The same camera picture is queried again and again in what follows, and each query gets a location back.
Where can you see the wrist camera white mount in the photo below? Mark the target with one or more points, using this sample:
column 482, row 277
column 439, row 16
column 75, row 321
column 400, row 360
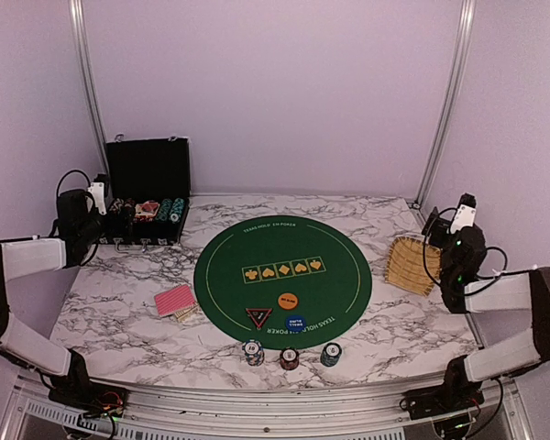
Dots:
column 465, row 213
column 99, row 189

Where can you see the red backed card deck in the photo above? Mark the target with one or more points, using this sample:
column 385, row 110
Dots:
column 174, row 300

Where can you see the round green poker mat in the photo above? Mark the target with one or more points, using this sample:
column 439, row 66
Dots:
column 250, row 264

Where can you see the card decks in case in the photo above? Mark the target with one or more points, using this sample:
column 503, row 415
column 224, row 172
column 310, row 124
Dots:
column 146, row 212

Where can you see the brown black chip stack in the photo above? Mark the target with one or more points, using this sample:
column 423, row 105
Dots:
column 289, row 358

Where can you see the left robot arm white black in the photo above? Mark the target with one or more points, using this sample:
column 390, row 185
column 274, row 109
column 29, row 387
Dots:
column 30, row 263

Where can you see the left aluminium frame post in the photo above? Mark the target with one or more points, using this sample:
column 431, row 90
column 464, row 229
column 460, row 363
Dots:
column 83, row 55

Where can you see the orange big blind button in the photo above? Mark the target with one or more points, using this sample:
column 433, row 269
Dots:
column 288, row 301

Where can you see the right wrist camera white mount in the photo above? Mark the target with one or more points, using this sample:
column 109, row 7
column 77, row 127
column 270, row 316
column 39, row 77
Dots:
column 465, row 213

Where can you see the black poker chip case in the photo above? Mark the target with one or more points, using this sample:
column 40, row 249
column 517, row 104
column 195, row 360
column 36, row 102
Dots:
column 147, row 170

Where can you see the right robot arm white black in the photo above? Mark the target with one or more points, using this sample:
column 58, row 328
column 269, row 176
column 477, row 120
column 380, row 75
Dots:
column 512, row 310

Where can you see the aluminium frame post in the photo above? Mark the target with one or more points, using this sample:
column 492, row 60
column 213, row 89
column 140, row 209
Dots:
column 452, row 91
column 83, row 55

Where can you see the front aluminium rail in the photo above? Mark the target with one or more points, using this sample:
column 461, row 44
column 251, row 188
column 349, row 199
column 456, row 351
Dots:
column 365, row 411

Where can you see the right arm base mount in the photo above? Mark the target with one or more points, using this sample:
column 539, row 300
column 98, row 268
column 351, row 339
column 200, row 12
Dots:
column 438, row 400

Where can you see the blue tan chip row in case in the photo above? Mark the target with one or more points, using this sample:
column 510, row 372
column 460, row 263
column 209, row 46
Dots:
column 115, row 207

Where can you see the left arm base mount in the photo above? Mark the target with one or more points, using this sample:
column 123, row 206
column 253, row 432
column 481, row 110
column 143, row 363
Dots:
column 100, row 401

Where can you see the blue small blind button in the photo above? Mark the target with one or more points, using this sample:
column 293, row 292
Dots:
column 295, row 323

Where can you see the right aluminium frame post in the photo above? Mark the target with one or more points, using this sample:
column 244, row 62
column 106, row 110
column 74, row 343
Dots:
column 452, row 91

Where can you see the teal chip row in case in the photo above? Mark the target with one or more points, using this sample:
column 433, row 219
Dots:
column 176, row 210

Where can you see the blue white chip stack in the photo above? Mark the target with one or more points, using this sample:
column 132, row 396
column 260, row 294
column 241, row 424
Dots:
column 253, row 352

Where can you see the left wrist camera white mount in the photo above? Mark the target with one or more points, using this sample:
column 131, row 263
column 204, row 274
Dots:
column 99, row 189

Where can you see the teal black chip stack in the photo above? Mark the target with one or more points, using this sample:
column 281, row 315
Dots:
column 330, row 355

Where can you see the green chip row in case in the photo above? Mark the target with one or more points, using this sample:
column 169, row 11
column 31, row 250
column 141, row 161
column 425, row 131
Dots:
column 164, row 210

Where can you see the woven bamboo tray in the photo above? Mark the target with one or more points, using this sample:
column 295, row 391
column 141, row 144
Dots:
column 407, row 261

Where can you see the black red triangle dealer button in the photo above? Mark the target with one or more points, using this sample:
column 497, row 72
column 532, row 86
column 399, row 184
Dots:
column 259, row 316

